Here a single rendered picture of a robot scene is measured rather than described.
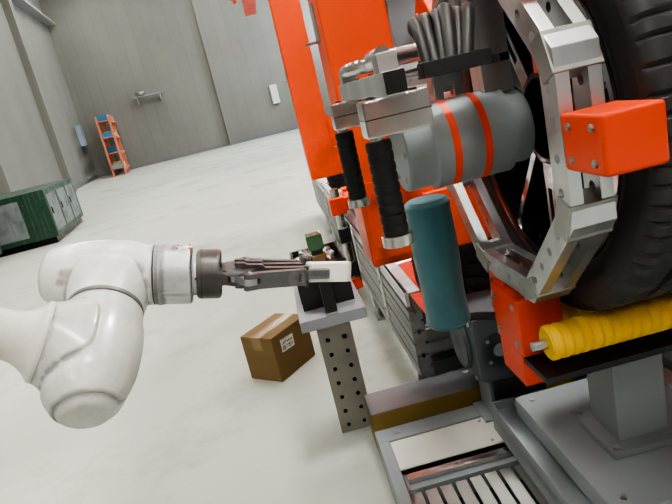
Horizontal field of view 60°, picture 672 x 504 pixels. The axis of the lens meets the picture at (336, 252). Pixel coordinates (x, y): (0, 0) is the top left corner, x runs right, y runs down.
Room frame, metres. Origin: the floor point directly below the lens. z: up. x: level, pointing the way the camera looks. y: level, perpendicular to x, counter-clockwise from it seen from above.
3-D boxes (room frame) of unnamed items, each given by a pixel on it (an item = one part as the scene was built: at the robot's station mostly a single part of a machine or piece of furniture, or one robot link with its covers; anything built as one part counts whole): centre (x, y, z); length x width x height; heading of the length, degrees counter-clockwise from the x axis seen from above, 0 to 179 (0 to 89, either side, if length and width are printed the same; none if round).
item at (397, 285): (2.77, -0.12, 0.28); 2.47 x 0.09 x 0.22; 4
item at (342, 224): (2.68, -0.06, 0.30); 0.09 x 0.05 x 0.50; 4
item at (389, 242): (0.79, -0.09, 0.83); 0.04 x 0.04 x 0.16
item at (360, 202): (1.13, -0.07, 0.83); 0.04 x 0.04 x 0.16
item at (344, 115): (1.13, -0.10, 0.93); 0.09 x 0.05 x 0.05; 94
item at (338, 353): (1.60, 0.06, 0.21); 0.10 x 0.10 x 0.42; 4
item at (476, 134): (0.97, -0.24, 0.85); 0.21 x 0.14 x 0.14; 94
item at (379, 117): (0.79, -0.12, 0.93); 0.09 x 0.05 x 0.05; 94
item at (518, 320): (0.97, -0.35, 0.48); 0.16 x 0.12 x 0.17; 94
